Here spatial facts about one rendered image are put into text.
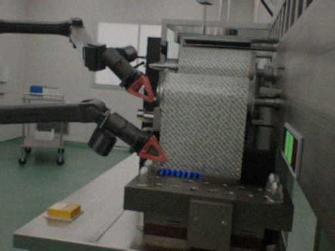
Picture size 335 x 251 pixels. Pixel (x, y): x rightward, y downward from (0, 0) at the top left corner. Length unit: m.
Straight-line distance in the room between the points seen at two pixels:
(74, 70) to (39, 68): 0.65
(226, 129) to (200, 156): 0.10
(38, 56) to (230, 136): 6.58
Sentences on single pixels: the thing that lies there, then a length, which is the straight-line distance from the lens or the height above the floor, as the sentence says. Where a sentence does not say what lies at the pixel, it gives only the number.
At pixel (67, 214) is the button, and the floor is 0.91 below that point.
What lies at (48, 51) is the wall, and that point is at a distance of 7.50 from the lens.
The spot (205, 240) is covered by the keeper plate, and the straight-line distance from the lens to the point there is 1.00.
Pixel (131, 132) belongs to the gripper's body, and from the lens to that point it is 1.17.
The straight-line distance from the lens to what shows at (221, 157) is 1.17.
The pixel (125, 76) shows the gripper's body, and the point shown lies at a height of 1.29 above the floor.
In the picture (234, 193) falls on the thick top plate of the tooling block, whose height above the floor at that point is 1.03.
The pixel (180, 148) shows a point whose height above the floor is 1.10.
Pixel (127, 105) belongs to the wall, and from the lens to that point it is 6.99.
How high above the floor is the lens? 1.30
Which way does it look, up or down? 7 degrees down
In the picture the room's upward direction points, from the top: 4 degrees clockwise
